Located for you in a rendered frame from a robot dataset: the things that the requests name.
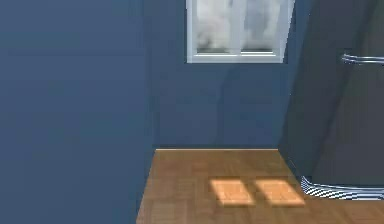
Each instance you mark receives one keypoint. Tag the white framed window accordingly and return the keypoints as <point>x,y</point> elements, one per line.
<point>240,30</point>

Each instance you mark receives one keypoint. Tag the dark grey fridge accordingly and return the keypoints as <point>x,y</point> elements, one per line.
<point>333,116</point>

